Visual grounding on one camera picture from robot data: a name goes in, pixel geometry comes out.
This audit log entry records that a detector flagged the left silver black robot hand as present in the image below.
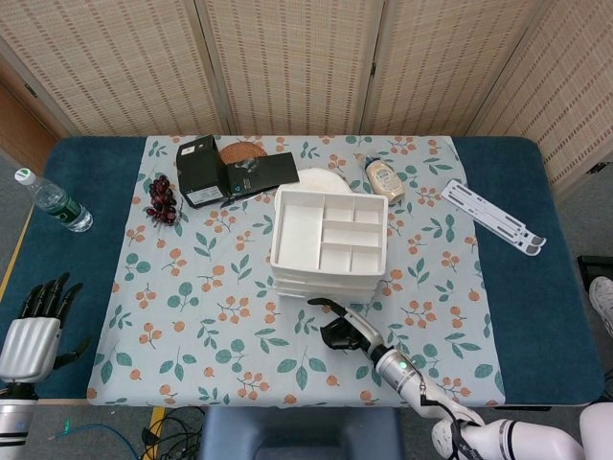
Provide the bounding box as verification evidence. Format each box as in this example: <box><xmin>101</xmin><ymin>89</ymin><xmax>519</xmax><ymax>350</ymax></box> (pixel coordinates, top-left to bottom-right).
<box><xmin>0</xmin><ymin>272</ymin><xmax>92</xmax><ymax>383</ymax></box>

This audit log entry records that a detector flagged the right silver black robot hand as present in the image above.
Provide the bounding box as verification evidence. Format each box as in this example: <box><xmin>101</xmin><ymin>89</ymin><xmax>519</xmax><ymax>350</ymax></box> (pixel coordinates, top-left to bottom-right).
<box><xmin>307</xmin><ymin>296</ymin><xmax>387</xmax><ymax>360</ymax></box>

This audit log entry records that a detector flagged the white drawer organizer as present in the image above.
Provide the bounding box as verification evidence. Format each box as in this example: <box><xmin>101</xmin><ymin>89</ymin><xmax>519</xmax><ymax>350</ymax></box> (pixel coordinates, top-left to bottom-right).
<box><xmin>269</xmin><ymin>185</ymin><xmax>390</xmax><ymax>304</ymax></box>

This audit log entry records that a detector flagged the blue padded chair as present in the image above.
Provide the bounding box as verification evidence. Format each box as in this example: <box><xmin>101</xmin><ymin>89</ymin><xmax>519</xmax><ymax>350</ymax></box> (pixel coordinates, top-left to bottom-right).
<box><xmin>198</xmin><ymin>405</ymin><xmax>405</xmax><ymax>460</ymax></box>

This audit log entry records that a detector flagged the clear plastic water bottle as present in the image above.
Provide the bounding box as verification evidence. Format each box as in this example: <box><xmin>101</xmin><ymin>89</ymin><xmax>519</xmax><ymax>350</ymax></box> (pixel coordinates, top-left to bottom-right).
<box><xmin>12</xmin><ymin>167</ymin><xmax>95</xmax><ymax>234</ymax></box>

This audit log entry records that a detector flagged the cream squeeze sauce bottle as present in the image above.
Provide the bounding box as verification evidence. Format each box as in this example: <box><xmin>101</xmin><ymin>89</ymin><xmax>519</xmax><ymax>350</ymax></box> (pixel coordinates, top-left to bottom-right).
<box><xmin>363</xmin><ymin>155</ymin><xmax>406</xmax><ymax>206</ymax></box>

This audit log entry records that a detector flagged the round white plate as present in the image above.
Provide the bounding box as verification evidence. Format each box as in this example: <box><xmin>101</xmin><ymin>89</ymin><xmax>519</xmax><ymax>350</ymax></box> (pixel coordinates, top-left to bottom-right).
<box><xmin>296</xmin><ymin>167</ymin><xmax>351</xmax><ymax>194</ymax></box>

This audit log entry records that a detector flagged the white folding laptop stand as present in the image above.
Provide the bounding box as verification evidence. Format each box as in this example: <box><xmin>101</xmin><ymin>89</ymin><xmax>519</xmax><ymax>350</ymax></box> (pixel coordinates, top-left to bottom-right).
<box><xmin>440</xmin><ymin>178</ymin><xmax>549</xmax><ymax>258</ymax></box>

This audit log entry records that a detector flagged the floral leaf-print tablecloth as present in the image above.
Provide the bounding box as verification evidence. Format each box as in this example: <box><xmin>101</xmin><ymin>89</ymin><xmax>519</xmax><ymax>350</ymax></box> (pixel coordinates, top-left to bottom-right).
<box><xmin>85</xmin><ymin>134</ymin><xmax>508</xmax><ymax>408</ymax></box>

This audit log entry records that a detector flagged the flat black printed sleeve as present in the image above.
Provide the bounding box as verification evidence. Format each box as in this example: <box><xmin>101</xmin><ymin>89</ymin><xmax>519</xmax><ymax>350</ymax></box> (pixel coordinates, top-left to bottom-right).
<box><xmin>217</xmin><ymin>152</ymin><xmax>301</xmax><ymax>197</ymax></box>

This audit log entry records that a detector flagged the dark red grape bunch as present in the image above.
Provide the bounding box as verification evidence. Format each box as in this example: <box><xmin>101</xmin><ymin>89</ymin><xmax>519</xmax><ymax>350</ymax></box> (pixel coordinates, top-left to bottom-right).
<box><xmin>145</xmin><ymin>174</ymin><xmax>183</xmax><ymax>226</ymax></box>

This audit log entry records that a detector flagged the brown wooden door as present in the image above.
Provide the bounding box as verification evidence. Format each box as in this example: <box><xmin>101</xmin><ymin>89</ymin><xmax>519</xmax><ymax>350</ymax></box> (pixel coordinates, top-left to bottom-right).
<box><xmin>0</xmin><ymin>80</ymin><xmax>58</xmax><ymax>162</ymax></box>

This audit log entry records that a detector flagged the black cardboard box with label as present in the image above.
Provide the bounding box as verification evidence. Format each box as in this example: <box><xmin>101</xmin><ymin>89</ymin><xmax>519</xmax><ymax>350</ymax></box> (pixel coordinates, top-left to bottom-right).
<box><xmin>175</xmin><ymin>134</ymin><xmax>229</xmax><ymax>210</ymax></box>

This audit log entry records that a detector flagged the white sneaker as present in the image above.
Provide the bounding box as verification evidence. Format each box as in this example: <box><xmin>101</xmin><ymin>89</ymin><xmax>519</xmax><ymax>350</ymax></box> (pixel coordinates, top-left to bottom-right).
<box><xmin>588</xmin><ymin>276</ymin><xmax>613</xmax><ymax>336</ymax></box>

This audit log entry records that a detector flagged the black floor stand base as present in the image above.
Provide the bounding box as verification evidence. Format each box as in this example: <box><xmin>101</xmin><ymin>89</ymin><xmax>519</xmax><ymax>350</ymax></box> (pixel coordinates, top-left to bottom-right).
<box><xmin>577</xmin><ymin>255</ymin><xmax>613</xmax><ymax>279</ymax></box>

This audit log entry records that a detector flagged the woven bamboo folding screen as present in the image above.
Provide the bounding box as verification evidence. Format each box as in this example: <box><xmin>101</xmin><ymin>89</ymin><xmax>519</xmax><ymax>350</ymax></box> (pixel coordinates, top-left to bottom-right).
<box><xmin>0</xmin><ymin>0</ymin><xmax>613</xmax><ymax>189</ymax></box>

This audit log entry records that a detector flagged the green blue floor cable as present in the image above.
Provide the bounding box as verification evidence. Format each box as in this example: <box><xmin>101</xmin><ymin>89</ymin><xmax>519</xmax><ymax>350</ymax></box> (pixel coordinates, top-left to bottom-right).
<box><xmin>50</xmin><ymin>419</ymin><xmax>145</xmax><ymax>459</ymax></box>

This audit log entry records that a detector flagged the black floor cable tangle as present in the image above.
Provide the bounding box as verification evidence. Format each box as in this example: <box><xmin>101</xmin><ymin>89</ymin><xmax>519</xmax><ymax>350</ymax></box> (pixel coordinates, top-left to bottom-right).
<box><xmin>141</xmin><ymin>406</ymin><xmax>207</xmax><ymax>460</ymax></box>

